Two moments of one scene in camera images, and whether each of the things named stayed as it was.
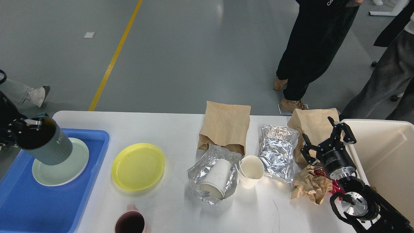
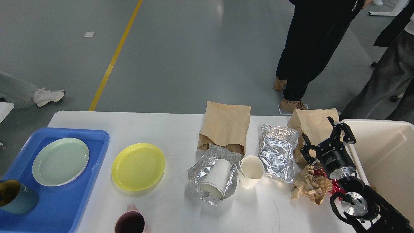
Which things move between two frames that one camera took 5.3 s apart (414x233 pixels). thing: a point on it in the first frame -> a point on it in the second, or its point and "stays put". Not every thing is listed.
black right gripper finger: [349, 138] stays put
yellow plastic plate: [138, 167] stays put
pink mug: [133, 221] stays put
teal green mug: [44, 144] -> [16, 199]
